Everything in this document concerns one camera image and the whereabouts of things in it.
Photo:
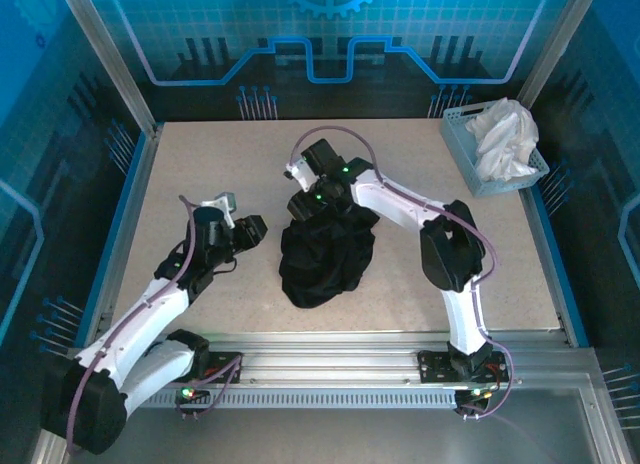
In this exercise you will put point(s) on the black t-shirt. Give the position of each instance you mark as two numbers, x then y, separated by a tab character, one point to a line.
325	264

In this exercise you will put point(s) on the light blue plastic basket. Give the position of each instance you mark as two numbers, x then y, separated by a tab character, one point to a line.
457	134

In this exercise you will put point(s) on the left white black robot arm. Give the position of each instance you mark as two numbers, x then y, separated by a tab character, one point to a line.
150	314

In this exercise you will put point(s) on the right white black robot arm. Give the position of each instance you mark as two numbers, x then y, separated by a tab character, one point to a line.
390	204

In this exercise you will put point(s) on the white crumpled t-shirt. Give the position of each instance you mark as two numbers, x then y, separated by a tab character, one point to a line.
505	139

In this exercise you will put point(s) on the small LED controller board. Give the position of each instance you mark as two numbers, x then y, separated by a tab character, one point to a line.
475	394
189	393

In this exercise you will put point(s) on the brushed metal shelf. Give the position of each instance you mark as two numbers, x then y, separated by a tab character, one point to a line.
325	434

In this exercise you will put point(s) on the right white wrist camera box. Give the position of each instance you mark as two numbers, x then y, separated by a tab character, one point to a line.
297	171

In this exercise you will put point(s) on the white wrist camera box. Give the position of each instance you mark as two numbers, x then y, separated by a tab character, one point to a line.
222	204
297	171

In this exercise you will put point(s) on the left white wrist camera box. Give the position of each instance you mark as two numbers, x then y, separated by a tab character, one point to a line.
222	204

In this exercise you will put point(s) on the aluminium table side rail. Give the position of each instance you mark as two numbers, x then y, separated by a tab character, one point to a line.
536	224
125	224

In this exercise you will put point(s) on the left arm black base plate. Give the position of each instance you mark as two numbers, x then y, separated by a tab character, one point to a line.
220	356

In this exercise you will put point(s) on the aluminium mounting rail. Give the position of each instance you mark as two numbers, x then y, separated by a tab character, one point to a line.
325	359

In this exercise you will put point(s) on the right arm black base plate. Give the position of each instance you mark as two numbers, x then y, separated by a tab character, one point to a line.
432	369

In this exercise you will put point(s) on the aluminium frame post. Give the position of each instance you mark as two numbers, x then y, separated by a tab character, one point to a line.
550	54
110	59

